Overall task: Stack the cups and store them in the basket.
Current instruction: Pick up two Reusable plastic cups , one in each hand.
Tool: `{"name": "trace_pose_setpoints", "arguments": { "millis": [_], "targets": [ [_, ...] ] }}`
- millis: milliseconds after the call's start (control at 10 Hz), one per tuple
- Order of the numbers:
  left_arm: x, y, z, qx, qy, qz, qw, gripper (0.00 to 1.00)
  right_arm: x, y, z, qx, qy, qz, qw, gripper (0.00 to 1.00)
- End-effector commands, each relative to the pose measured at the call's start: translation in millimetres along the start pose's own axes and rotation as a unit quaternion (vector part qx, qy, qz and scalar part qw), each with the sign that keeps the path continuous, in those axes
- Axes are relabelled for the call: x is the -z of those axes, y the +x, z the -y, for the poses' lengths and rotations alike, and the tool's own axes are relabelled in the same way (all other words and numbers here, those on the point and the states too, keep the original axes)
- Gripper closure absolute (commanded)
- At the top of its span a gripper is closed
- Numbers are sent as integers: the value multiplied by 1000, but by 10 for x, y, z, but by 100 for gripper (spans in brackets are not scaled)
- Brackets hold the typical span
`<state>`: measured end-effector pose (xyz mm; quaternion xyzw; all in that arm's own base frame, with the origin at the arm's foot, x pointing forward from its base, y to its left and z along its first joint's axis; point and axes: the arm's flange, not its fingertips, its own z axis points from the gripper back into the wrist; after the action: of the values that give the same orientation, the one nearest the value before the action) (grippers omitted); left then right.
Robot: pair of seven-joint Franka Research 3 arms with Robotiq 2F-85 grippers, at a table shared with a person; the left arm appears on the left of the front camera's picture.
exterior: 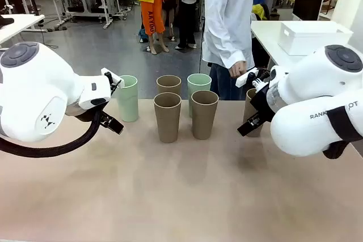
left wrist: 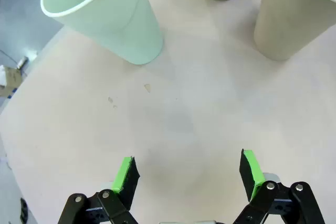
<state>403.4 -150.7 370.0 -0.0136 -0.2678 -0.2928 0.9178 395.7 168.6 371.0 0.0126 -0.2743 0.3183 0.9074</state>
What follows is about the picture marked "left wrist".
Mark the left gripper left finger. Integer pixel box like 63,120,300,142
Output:
57,155,141,224

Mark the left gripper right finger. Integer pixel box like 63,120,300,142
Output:
232,149,326,224

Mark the mint green paper cup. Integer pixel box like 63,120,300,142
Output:
40,0,164,65

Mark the cardboard box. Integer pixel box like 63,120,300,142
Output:
0,65,27,99

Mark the small metal cylinder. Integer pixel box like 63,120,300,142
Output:
16,56,29,69

